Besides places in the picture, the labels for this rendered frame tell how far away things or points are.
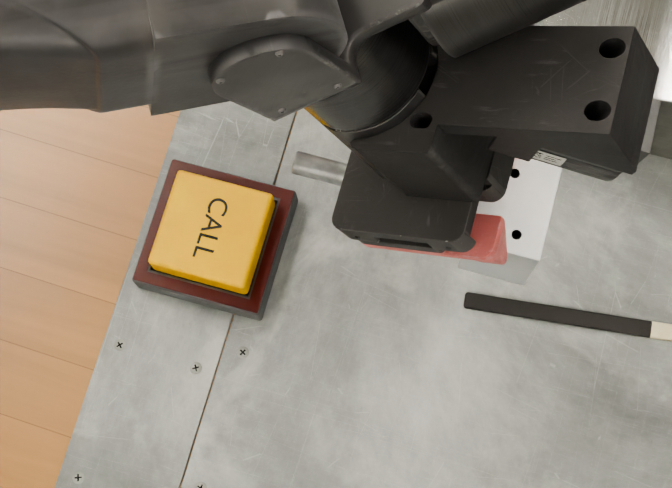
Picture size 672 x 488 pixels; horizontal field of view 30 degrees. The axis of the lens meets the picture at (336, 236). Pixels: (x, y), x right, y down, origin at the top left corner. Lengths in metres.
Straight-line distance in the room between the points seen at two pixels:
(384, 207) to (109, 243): 0.29
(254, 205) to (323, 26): 0.36
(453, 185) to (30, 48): 0.20
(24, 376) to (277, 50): 0.44
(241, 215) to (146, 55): 0.37
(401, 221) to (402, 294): 0.23
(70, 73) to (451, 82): 0.16
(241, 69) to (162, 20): 0.03
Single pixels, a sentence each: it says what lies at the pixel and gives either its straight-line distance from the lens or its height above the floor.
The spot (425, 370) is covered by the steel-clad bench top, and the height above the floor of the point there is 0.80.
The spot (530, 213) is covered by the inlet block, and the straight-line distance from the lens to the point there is 0.62.
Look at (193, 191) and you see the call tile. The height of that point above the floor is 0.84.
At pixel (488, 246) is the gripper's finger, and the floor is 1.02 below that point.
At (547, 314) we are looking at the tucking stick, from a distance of 0.76.
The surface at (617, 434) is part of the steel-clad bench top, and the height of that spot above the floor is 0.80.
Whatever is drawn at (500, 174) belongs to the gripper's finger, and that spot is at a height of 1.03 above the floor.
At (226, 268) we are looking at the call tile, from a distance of 0.73.
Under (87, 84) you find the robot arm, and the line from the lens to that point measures 0.40.
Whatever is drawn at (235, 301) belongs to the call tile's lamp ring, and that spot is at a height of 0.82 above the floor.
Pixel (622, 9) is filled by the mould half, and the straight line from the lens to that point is 0.74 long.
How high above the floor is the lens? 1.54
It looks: 75 degrees down
